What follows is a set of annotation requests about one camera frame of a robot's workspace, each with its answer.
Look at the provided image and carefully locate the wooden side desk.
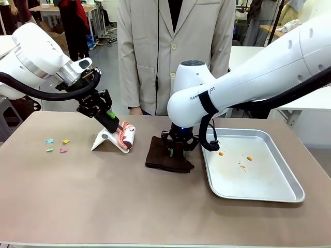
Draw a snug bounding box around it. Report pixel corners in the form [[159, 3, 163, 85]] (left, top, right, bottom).
[[259, 24, 287, 40]]

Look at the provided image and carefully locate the person in grey clothes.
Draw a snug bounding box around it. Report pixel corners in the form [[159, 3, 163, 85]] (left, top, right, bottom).
[[243, 0, 279, 48]]

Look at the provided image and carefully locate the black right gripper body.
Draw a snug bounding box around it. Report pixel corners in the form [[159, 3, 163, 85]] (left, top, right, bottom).
[[169, 123, 194, 142]]

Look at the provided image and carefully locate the silver metal tray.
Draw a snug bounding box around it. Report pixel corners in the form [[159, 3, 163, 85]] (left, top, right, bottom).
[[201, 128, 306, 204]]

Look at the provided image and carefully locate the brown cardboard box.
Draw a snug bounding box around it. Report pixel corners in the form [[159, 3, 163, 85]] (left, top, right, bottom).
[[40, 22, 69, 52]]

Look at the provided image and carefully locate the dark brown cloth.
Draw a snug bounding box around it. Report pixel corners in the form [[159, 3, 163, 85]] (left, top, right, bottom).
[[144, 135, 195, 175]]

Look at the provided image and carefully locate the pink handled lint roller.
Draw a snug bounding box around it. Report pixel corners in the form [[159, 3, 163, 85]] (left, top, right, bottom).
[[116, 120, 138, 151]]

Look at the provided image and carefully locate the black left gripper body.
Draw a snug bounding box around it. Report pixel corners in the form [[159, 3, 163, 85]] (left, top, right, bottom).
[[77, 89, 106, 112]]

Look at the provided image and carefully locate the person in beige jacket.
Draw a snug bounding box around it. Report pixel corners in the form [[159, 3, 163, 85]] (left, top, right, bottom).
[[117, 0, 236, 116]]

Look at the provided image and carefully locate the white lint roller stand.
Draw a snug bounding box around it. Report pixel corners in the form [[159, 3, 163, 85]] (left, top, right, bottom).
[[90, 127, 130, 155]]

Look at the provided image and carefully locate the person in red top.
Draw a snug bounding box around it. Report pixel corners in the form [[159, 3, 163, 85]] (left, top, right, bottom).
[[57, 0, 91, 62]]

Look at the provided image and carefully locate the small white table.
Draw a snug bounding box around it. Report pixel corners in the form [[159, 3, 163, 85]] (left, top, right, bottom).
[[0, 35, 18, 59]]

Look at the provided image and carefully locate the thin black earphone cable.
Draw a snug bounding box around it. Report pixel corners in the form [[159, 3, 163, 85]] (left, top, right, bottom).
[[154, 0, 160, 116]]

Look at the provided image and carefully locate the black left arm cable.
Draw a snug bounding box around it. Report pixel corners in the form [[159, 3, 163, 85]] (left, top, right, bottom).
[[0, 67, 101, 102]]

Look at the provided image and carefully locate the wooden background table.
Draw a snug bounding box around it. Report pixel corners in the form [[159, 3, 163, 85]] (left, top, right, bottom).
[[28, 4, 104, 37]]

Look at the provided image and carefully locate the large white table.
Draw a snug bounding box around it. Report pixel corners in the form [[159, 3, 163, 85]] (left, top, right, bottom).
[[228, 45, 331, 130]]

